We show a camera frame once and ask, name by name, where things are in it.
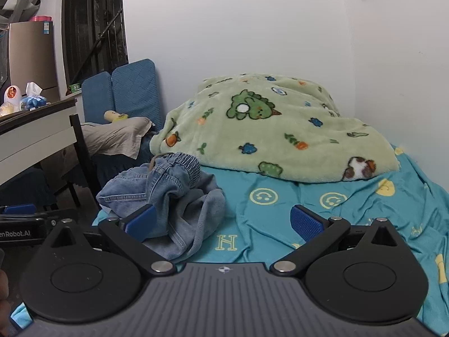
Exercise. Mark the light blue denim jeans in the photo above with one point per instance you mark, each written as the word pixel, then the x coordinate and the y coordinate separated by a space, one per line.
pixel 175 196

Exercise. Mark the black chair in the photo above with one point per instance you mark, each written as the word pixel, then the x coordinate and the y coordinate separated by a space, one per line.
pixel 84 161

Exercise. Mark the green cartoon printed blanket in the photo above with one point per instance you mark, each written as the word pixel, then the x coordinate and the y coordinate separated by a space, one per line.
pixel 273 130

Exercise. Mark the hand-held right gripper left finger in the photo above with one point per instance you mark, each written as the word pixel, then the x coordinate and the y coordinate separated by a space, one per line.
pixel 142 223

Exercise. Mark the dark window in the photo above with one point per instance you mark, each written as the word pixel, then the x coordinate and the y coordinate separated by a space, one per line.
pixel 93 24

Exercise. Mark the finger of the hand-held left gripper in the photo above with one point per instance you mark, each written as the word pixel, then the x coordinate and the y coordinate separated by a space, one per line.
pixel 19 209

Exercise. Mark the dark blue cloth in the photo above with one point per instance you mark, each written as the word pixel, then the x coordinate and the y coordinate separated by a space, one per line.
pixel 119 166

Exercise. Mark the white desk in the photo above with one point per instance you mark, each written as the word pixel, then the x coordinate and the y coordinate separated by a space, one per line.
pixel 31 133

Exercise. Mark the blue tissue pack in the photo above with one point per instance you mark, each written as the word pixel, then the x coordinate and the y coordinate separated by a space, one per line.
pixel 33 100

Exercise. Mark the small green box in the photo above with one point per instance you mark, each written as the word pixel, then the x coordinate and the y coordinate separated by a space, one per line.
pixel 75 87

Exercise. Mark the yellow plush toy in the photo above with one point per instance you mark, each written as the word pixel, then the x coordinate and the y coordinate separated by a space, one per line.
pixel 115 116

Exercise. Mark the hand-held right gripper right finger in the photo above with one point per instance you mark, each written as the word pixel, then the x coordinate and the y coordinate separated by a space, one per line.
pixel 306 223

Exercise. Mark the beige cloth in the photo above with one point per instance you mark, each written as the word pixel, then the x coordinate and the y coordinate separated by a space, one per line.
pixel 112 137

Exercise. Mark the teal smiley printed bed sheet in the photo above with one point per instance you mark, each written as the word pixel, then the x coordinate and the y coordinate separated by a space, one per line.
pixel 350 196

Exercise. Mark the grey refrigerator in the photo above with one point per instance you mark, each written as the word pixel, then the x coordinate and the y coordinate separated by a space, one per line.
pixel 31 59

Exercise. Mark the pink lid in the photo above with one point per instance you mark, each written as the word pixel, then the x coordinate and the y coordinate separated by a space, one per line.
pixel 41 18

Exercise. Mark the blue quilted cushion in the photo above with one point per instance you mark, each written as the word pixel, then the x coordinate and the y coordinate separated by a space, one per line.
pixel 138 87
pixel 98 98

